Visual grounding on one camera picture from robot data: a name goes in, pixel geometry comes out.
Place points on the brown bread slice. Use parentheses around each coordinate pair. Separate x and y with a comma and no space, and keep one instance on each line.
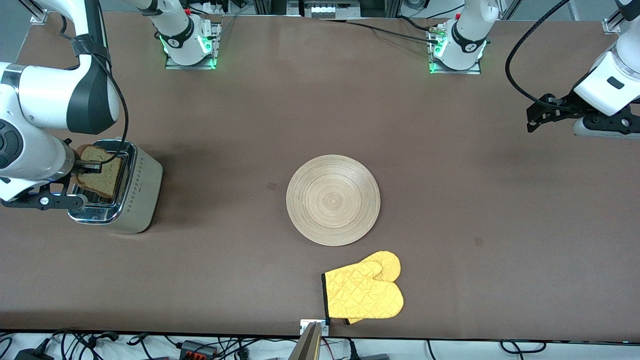
(102,182)

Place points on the round wooden plate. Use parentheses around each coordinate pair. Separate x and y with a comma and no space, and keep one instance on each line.
(333,200)

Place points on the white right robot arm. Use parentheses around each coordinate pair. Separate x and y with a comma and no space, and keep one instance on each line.
(45,95)

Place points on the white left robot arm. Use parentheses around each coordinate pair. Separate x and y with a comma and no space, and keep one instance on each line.
(467,35)

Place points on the chrome two-slot toaster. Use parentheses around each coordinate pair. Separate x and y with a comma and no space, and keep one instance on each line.
(142,200)

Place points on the black power adapter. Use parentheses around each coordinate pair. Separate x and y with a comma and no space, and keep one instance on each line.
(32,355)

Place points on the white power strip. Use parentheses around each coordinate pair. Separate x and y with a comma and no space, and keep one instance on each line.
(217,6)

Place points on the yellow quilted oven mitt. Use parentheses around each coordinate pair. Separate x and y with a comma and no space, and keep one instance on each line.
(387,262)
(365,295)

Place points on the red and black connector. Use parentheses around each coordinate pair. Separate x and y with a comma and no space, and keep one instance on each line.
(197,349)

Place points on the black plug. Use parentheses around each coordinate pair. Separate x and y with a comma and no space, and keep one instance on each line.
(367,356)

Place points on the aluminium table corner bracket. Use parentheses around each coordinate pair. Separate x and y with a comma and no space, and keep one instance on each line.
(39,17)
(611,26)

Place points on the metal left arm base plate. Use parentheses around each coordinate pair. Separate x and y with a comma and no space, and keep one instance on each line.
(475,70)

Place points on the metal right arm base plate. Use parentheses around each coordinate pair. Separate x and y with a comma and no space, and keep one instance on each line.
(172,64)

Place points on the aluminium frame structure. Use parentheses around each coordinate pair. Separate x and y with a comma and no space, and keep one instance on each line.
(325,7)

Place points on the metal post bracket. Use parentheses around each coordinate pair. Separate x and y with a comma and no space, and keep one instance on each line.
(305,325)

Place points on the aluminium camera post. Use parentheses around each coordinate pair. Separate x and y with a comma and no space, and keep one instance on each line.
(307,345)

